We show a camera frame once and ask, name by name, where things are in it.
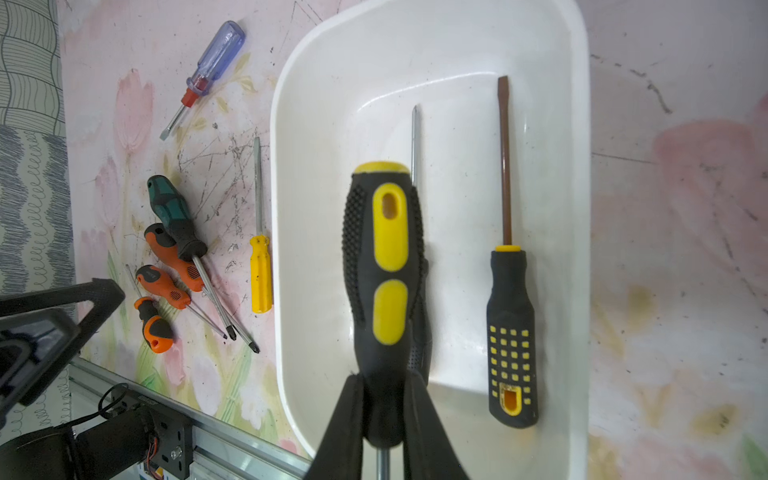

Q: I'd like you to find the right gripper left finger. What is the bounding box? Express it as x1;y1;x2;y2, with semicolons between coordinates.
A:
303;374;365;480

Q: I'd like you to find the black yellow oval-grip screwdriver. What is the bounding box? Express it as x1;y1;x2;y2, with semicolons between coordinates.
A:
342;161;420;479

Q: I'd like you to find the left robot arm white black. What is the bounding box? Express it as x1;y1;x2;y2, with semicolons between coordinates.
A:
1;279;157;479

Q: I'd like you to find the black yellow-dotted brown-shaft screwdriver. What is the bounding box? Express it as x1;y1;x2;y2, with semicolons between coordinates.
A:
486;76;539;429

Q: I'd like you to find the black handle yellow-end screwdriver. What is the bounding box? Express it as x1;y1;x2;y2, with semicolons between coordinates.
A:
409;105;432;384

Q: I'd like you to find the blue transparent handle screwdriver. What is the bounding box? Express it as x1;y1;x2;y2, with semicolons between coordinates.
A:
160;20;246;141

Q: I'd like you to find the aluminium rail frame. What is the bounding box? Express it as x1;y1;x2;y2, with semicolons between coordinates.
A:
69;358;309;479

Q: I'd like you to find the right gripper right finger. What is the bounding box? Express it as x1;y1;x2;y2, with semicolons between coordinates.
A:
403;370;469;480

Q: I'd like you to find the green black handle screwdriver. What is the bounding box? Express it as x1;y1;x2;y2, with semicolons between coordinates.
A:
147;175;237;340

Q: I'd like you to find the medium orange black screwdriver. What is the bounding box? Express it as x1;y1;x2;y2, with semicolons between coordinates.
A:
136;265;228;339

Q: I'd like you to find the small orange black screwdriver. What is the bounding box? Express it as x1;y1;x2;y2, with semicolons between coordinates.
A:
125;265;174;354

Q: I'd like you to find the yellow handle screwdriver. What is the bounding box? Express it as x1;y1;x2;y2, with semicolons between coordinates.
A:
250;136;273;314

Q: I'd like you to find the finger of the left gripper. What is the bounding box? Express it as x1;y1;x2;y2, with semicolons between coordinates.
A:
1;279;125;414

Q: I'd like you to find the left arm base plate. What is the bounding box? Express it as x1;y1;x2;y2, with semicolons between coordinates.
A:
141;402;194;479

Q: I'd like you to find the white plastic storage box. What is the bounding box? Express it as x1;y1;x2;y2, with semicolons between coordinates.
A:
270;1;590;479

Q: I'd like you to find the large orange black screwdriver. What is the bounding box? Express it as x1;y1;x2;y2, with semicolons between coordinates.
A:
144;223;261;354

